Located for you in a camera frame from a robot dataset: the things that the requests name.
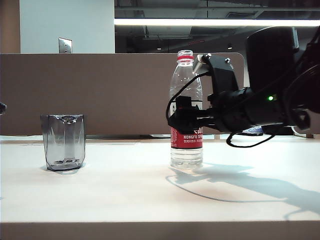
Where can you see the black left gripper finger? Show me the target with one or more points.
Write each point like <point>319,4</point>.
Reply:
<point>2,109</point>

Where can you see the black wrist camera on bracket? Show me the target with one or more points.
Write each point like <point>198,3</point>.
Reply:
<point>223,77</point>

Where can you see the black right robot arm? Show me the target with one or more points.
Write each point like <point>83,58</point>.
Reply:
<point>270,62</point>

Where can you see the long ceiling light strip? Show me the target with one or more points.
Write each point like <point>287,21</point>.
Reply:
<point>175,22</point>

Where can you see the grey faceted glass mug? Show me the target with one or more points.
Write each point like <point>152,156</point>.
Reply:
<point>63,142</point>

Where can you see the metal wall switch plate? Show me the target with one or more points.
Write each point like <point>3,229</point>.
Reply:
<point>65,45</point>

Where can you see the blue patterned cloth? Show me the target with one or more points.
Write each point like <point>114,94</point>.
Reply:
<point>253,131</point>

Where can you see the wide brown desk partition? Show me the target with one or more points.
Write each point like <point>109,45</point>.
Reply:
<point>100,95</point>

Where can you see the clear water bottle red label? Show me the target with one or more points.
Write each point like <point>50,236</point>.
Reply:
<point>186,155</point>

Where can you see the flat grey stand base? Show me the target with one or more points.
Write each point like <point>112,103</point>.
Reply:
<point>160,136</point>

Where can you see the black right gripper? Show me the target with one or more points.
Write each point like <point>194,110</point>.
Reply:
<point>230,112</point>

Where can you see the dark round cushion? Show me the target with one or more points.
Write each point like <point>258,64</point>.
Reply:
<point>277,130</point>

